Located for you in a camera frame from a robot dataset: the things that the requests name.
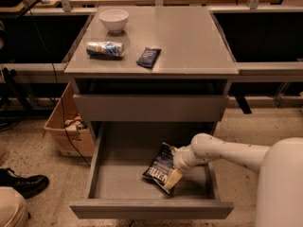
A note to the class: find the cardboard box with clutter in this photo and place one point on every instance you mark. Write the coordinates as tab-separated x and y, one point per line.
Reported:
67	129

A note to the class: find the open grey middle drawer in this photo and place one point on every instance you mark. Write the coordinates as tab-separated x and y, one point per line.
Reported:
116	186

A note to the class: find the white ceramic bowl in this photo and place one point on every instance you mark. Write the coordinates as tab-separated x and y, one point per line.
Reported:
114	20

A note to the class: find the beige trouser leg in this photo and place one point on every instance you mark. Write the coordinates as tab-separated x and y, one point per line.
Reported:
13	206

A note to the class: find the small dark blue snack pouch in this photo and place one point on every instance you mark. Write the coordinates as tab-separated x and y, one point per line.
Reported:
148	57

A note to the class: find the closed grey top drawer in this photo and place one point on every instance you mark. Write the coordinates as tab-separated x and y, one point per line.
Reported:
151	108

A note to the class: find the black leather shoe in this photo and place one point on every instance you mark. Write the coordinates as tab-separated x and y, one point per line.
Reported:
28	187

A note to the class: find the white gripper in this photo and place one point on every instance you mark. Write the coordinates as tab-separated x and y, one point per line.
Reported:
179	161

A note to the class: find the grey drawer cabinet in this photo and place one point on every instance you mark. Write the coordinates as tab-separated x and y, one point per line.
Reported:
194	59

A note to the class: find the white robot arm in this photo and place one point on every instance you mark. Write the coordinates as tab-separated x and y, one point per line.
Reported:
279	168

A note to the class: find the blue Kettle chip bag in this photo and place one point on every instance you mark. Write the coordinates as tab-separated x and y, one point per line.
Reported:
159	169

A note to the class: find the blue silver soda can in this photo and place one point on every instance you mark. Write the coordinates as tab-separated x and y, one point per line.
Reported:
112	49

